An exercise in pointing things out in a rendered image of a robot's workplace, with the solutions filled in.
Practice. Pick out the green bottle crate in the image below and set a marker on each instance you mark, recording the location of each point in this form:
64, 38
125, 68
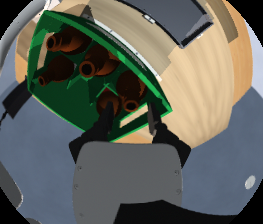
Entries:
72, 99

